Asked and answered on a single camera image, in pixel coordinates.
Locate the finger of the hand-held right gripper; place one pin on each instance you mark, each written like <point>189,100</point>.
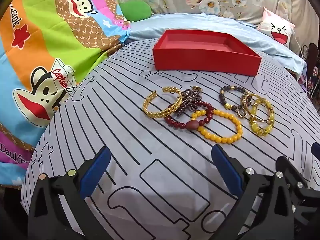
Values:
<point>296,177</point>
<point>316,150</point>

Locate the red cardboard box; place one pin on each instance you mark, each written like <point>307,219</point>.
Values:
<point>200,60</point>

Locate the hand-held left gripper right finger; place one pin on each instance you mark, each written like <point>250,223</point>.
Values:
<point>226,170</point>

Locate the thin gold bangle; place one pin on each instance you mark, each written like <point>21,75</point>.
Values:
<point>243,101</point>

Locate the colourful cartoon monkey blanket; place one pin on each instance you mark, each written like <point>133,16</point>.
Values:
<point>50,42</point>

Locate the beige curtain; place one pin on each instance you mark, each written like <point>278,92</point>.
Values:
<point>302,17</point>

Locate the green pillow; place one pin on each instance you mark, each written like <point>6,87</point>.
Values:
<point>135,10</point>

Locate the pink laughing face cushion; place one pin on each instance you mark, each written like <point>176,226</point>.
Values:
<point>277,30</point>

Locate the gold cuff bangle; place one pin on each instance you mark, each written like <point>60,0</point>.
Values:
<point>171,110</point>

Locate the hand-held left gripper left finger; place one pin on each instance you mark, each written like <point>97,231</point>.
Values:
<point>96,172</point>

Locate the black iron scrollwork frame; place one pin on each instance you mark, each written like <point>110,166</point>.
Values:
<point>310,52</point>

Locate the light blue pillow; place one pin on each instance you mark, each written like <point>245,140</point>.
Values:
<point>155,22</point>

